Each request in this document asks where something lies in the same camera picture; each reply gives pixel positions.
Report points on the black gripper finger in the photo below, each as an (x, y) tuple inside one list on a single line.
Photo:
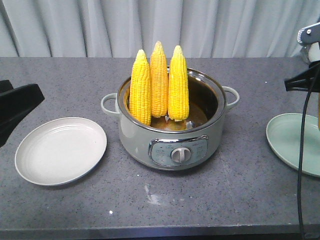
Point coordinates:
[(307, 81), (15, 105)]

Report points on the yellow corn cob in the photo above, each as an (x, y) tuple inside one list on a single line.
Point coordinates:
[(178, 90), (140, 103)]

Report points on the green round plate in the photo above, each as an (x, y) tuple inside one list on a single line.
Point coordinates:
[(283, 133)]

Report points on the beige round plate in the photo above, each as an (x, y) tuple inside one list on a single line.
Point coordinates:
[(60, 151)]

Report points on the grey pleated curtain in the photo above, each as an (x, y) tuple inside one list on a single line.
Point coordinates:
[(119, 28)]

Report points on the green electric cooking pot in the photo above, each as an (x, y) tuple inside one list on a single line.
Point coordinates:
[(169, 145)]

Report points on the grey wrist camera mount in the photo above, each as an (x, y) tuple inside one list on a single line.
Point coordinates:
[(309, 34)]

